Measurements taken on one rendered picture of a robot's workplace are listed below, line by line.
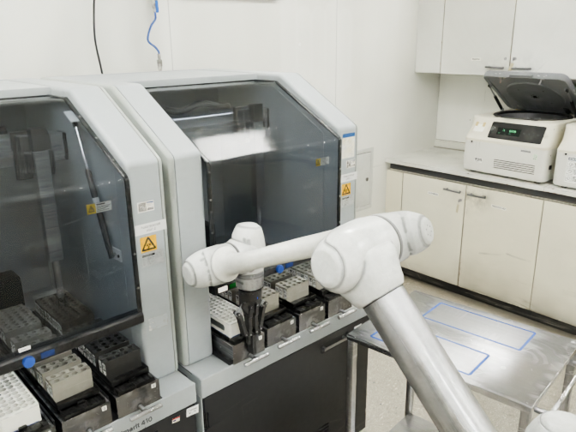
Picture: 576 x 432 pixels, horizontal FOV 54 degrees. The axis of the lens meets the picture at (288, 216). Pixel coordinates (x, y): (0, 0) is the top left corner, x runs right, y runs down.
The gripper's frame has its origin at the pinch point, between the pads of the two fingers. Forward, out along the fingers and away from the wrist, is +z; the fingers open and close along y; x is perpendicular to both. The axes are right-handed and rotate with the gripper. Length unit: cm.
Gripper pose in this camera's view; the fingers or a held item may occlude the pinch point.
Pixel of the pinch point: (251, 342)
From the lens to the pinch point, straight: 190.0
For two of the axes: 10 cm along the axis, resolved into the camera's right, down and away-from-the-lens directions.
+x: 6.8, 2.2, -7.0
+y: -7.3, 2.1, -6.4
